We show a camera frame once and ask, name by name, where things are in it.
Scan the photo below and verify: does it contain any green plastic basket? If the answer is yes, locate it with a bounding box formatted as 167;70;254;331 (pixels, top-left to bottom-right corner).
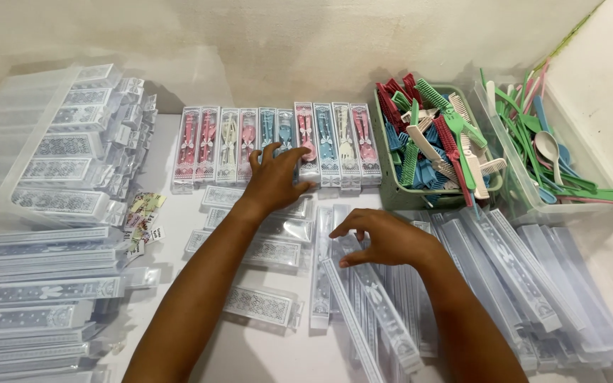
375;84;504;211

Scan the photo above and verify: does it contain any short flat lace-print sleeve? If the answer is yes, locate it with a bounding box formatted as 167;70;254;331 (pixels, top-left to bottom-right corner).
204;206;315;244
223;284;304;329
185;230;310;271
201;185;310;220

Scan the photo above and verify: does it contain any stack of flattened clear boxes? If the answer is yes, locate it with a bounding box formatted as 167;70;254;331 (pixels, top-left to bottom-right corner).
0;226;161;383

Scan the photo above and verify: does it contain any row of filled cutlery boxes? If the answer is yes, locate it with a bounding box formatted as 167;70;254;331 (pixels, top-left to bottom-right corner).
172;102;383;193

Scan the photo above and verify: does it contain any heap of coloured plastic combs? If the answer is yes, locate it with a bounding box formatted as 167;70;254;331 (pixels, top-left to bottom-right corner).
376;73;508;208

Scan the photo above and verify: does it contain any person's right hand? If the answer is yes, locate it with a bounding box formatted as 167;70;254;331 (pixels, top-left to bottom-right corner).
329;209;441;269

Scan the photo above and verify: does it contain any clear plastic bin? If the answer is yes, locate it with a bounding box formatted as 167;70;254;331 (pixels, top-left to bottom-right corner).
471;80;613;224

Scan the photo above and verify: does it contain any person's left hand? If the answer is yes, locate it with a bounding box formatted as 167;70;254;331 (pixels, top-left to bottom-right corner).
247;143;318;217

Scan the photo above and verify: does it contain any pile of small paper labels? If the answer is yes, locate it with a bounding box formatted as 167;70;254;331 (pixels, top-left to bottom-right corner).
124;191;168;260

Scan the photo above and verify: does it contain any long clear lace-print box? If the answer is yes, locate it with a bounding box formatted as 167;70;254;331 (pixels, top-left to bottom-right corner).
336;234;425;374

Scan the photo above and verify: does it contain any heap of coloured plastic cutlery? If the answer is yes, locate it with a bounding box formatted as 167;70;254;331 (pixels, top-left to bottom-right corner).
479;57;613;205

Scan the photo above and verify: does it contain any pile of empty clear boxes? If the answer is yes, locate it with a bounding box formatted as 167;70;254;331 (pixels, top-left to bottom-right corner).
309;205;613;383

